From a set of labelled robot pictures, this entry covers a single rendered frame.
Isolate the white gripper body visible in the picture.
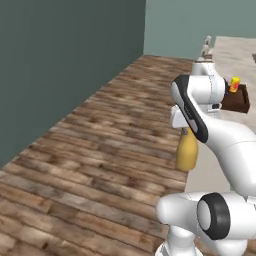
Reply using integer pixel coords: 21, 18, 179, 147
170, 104, 192, 130

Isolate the dark brown tray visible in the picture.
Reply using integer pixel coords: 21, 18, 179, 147
221, 83, 251, 114

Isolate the yellow and red cup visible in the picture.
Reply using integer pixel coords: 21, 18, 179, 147
228, 76, 242, 94

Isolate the pale grey tall object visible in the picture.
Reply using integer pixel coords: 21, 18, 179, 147
199, 34, 215, 62

